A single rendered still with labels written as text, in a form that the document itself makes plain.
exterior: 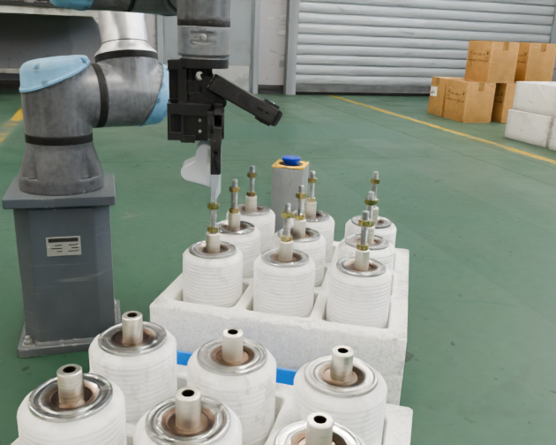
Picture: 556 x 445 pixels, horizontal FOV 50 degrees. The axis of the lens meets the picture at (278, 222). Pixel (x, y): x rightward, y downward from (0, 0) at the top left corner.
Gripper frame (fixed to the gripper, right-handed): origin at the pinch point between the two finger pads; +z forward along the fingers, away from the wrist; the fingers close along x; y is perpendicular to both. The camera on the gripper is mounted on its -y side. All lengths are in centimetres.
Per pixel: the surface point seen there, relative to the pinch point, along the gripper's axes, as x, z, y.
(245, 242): -7.1, 10.6, -4.8
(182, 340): 6.6, 21.9, 5.2
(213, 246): 1.0, 8.5, 0.6
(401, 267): -10.5, 16.6, -34.0
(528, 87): -272, 1, -188
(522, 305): -32, 35, -71
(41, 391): 39.0, 9.4, 15.9
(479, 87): -349, 8, -191
